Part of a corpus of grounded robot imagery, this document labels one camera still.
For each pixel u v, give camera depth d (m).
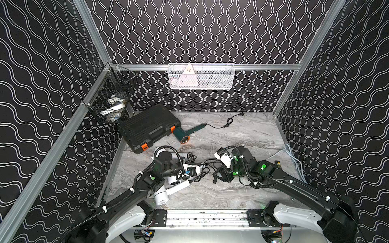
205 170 0.90
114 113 0.74
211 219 0.76
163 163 0.58
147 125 1.04
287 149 1.02
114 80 0.98
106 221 0.42
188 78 0.90
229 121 1.15
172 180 0.82
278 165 0.90
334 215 0.40
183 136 0.98
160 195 0.77
